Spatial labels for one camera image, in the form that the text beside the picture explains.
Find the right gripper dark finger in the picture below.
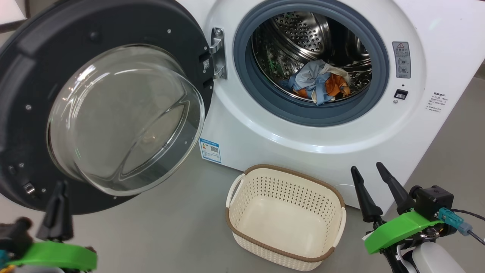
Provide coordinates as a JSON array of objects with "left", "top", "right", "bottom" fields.
[
  {"left": 350, "top": 166, "right": 384, "bottom": 223},
  {"left": 376, "top": 162, "right": 416, "bottom": 215}
]

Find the round white filter cover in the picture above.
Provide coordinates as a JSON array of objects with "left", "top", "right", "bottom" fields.
[{"left": 333, "top": 184, "right": 358, "bottom": 208}]

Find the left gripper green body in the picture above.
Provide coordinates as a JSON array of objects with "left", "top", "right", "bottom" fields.
[{"left": 7, "top": 241, "right": 98, "bottom": 271}]

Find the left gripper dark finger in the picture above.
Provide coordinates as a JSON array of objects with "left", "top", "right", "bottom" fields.
[{"left": 36, "top": 180, "right": 74, "bottom": 242}]

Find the stainless steel washing machine drum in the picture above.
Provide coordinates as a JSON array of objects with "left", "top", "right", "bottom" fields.
[{"left": 251, "top": 11, "right": 372, "bottom": 103}]

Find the white front-load washing machine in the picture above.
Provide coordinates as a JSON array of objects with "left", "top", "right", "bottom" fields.
[{"left": 176, "top": 0, "right": 485, "bottom": 213}]

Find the black cable teal connector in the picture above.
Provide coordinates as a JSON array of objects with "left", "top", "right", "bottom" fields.
[{"left": 436, "top": 207, "right": 485, "bottom": 245}]

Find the blue energy label sticker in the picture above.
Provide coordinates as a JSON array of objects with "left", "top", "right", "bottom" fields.
[{"left": 199, "top": 138, "right": 222, "bottom": 164}]

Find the metal door hinge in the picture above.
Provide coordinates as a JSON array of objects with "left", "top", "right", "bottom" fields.
[{"left": 209, "top": 27, "right": 228, "bottom": 80}]

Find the cream perforated laundry basket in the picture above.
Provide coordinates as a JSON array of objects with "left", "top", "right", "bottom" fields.
[{"left": 225, "top": 164, "right": 347, "bottom": 271}]

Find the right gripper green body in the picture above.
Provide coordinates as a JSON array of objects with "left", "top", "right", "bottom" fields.
[{"left": 364, "top": 210, "right": 455, "bottom": 254}]

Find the blue bear-print garment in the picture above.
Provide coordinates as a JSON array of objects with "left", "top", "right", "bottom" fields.
[{"left": 280, "top": 72, "right": 351, "bottom": 106}]

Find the black round glass washer door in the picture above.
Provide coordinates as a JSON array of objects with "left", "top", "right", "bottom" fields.
[{"left": 0, "top": 0, "right": 214, "bottom": 215}]

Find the grey warning sticker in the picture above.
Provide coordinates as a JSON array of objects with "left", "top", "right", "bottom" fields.
[{"left": 392, "top": 41, "right": 411, "bottom": 79}]

